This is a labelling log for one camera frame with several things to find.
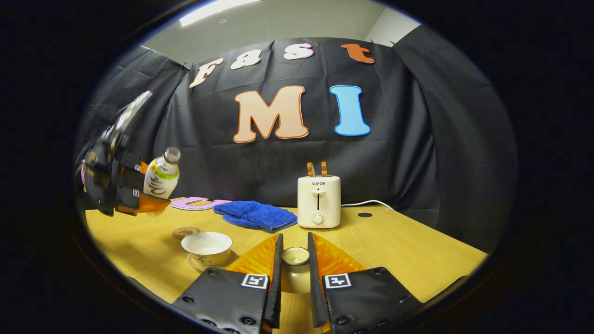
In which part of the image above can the round cork coaster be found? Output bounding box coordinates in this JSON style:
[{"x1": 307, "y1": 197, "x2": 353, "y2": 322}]
[{"x1": 172, "y1": 226, "x2": 204, "y2": 240}]

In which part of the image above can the white ceramic saucer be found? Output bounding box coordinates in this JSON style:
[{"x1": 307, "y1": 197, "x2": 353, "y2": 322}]
[{"x1": 187, "y1": 250, "x2": 238, "y2": 272}]

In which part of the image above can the cream white toaster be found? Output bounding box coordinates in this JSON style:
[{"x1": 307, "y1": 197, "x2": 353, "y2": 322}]
[{"x1": 297, "y1": 175, "x2": 342, "y2": 229}]

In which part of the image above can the purple letter cutout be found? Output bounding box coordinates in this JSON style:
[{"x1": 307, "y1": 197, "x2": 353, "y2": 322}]
[{"x1": 169, "y1": 197, "x2": 232, "y2": 211}]

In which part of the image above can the blue folded towel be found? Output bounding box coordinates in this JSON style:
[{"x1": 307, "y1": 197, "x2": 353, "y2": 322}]
[{"x1": 213, "y1": 200, "x2": 298, "y2": 232}]

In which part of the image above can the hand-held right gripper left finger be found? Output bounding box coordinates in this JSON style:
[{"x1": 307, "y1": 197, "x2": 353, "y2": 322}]
[{"x1": 172, "y1": 233, "x2": 284, "y2": 334}]

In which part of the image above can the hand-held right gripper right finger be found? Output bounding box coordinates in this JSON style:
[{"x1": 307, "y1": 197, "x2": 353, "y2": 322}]
[{"x1": 307, "y1": 232, "x2": 425, "y2": 334}]

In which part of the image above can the black backdrop cloth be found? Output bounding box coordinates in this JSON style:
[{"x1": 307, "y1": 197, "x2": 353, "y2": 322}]
[{"x1": 77, "y1": 23, "x2": 518, "y2": 253}]

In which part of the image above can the white toaster cable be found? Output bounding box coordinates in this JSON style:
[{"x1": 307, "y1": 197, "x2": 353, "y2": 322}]
[{"x1": 341, "y1": 199, "x2": 394, "y2": 210}]

